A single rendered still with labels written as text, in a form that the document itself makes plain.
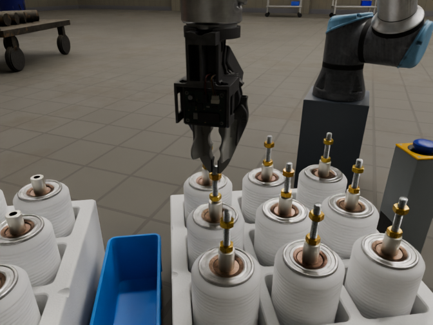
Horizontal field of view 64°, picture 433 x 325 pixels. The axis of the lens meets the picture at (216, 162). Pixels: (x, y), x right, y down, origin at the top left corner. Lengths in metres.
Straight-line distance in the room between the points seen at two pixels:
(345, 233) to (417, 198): 0.20
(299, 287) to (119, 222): 0.65
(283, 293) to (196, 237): 0.16
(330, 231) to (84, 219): 0.46
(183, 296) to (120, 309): 0.26
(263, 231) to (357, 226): 0.15
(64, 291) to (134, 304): 0.22
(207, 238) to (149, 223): 0.47
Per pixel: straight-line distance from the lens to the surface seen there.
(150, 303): 0.79
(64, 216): 0.72
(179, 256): 0.62
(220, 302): 0.47
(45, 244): 0.61
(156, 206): 1.08
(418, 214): 0.80
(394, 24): 0.98
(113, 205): 1.11
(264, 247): 0.61
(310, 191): 0.71
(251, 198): 0.68
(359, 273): 0.56
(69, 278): 0.62
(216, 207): 0.56
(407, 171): 0.75
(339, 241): 0.64
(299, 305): 0.52
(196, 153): 0.50
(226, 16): 0.43
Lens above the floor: 0.59
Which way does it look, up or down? 26 degrees down
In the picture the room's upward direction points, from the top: straight up
